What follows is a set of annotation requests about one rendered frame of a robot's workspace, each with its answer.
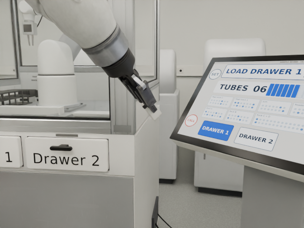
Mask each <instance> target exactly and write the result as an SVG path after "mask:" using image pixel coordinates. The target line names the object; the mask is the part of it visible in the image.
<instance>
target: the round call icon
mask: <svg viewBox="0 0 304 228"><path fill-rule="evenodd" d="M199 117H200V115H197V114H190V113H188V115H187V117H186V119H185V121H184V123H183V125H182V126H186V127H190V128H194V127H195V125H196V123H197V121H198V119H199Z"/></svg>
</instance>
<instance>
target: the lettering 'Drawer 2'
mask: <svg viewBox="0 0 304 228"><path fill-rule="evenodd" d="M35 154H38V155H40V157H41V161H40V162H36V161H35ZM33 156H34V163H41V162H42V155H41V154H39V153H33ZM47 157H49V156H45V164H46V158H47ZM51 157H54V158H55V159H52V160H56V162H55V163H56V164H57V158H56V157H55V156H51ZM92 157H97V160H96V161H95V162H94V163H93V164H92V165H93V166H99V165H94V164H95V163H96V162H97V161H98V159H99V157H98V156H97V155H93V156H92ZM59 158H60V161H61V164H63V162H64V159H65V157H63V160H61V157H59ZM73 158H76V159H77V161H76V160H73ZM73 158H72V159H71V162H72V164H73V165H78V164H74V163H73V162H78V161H79V160H78V158H77V157H73ZM83 159H85V157H84V158H82V157H81V165H82V160H83ZM52 160H51V163H52ZM68 161H69V157H68V159H67V161H66V159H65V162H66V165H68ZM55 163H52V164H55Z"/></svg>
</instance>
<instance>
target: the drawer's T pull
mask: <svg viewBox="0 0 304 228"><path fill-rule="evenodd" d="M50 150H52V151H71V150H72V147H69V145H68V144H61V145H59V146H51V147H50Z"/></svg>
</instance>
